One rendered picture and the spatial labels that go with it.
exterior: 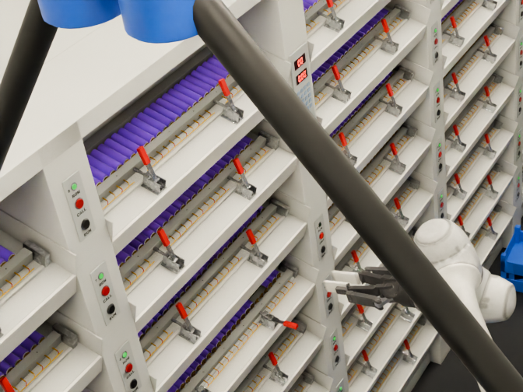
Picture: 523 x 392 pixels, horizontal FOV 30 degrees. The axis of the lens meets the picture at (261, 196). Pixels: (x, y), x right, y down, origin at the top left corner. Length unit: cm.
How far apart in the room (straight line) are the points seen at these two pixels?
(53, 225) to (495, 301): 90
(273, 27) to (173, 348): 70
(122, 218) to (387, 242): 117
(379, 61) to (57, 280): 120
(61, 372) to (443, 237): 75
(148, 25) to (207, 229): 141
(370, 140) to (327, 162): 196
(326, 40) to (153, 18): 166
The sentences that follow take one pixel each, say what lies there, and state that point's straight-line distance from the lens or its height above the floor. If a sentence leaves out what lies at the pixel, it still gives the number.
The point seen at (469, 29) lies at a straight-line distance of 310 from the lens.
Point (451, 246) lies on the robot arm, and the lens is 188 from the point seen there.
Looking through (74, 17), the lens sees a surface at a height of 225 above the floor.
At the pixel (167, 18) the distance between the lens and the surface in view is 59.
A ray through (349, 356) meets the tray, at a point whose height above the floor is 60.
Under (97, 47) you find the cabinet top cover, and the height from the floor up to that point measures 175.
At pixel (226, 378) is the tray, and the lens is 221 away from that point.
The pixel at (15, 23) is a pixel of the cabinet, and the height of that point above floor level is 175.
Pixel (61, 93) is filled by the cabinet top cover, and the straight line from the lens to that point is 167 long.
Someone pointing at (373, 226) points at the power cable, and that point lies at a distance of 61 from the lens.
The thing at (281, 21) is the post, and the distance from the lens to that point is 203.
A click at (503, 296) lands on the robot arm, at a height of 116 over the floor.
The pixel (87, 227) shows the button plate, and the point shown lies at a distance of 164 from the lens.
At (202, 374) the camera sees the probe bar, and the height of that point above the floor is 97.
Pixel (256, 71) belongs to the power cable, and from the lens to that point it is 59.
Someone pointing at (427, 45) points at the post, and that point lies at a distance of 275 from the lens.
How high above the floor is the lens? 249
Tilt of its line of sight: 35 degrees down
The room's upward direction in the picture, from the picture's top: 9 degrees counter-clockwise
